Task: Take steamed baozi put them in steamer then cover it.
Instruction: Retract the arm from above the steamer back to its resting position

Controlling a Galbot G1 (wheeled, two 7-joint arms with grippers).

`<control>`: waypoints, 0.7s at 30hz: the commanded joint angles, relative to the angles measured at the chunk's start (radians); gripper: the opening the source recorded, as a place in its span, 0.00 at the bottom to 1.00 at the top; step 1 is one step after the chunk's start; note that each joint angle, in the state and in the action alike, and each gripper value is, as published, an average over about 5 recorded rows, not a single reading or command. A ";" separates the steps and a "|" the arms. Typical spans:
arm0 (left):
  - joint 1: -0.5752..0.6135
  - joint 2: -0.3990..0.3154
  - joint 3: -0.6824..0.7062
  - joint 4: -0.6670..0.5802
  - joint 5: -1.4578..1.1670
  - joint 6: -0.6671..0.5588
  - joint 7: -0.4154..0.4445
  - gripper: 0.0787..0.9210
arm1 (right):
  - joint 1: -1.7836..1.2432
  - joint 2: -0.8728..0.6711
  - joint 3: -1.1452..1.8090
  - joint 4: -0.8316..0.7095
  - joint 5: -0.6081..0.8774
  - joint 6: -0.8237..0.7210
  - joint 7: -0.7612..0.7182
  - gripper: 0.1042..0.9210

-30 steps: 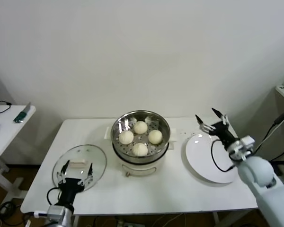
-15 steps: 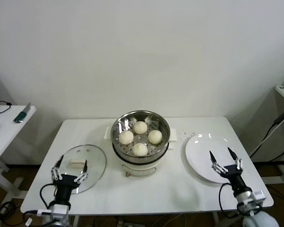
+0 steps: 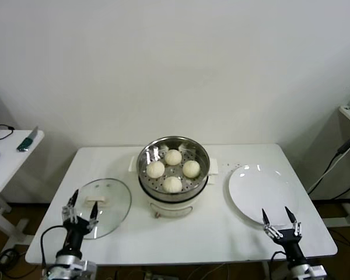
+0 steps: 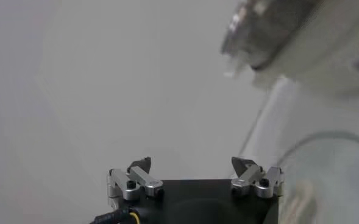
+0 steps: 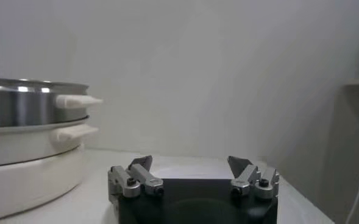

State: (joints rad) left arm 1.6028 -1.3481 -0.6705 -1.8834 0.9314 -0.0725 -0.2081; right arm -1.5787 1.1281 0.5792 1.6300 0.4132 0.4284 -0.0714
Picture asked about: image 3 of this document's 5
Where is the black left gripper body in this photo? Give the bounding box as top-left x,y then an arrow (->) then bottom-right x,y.
62,216 -> 90,255

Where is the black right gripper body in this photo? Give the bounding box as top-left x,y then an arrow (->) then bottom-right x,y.
275,229 -> 306,265

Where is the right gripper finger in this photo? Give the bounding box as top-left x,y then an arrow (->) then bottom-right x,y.
261,207 -> 282,239
284,206 -> 303,237

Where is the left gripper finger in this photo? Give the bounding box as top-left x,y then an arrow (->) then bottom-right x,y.
61,188 -> 79,224
86,201 -> 99,231

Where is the round glass pot lid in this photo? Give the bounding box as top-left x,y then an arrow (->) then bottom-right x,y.
66,177 -> 133,240

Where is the white steamed baozi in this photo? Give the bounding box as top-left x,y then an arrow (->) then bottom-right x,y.
162,176 -> 183,194
182,160 -> 201,179
164,148 -> 183,166
146,161 -> 166,179

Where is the stainless steel steamer basket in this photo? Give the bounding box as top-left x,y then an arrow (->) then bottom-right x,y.
128,135 -> 219,197

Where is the white round plate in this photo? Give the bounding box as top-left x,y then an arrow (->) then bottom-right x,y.
228,164 -> 300,227

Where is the white side table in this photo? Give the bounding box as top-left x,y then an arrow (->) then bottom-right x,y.
0,129 -> 45,249

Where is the white electric cooker base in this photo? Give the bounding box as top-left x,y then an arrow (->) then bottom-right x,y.
138,171 -> 215,219

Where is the white power strip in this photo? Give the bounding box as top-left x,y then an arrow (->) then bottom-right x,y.
142,269 -> 164,280

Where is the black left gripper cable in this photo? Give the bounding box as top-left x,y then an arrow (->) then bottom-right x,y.
40,225 -> 67,269

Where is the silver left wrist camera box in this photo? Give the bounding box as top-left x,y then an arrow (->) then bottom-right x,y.
74,259 -> 96,278

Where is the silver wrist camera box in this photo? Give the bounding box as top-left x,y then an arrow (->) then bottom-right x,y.
307,264 -> 328,280
74,259 -> 96,278

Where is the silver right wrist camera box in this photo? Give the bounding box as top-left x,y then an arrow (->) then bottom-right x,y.
307,264 -> 328,280

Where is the floor cable bundle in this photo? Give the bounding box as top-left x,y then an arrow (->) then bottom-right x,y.
0,247 -> 30,278

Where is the green handled knife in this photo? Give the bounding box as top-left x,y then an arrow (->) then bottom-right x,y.
16,125 -> 39,152

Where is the power adapter with cable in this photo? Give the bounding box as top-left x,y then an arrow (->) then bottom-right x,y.
306,132 -> 350,195

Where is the thin black cable loop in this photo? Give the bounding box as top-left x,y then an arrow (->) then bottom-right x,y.
0,124 -> 15,142

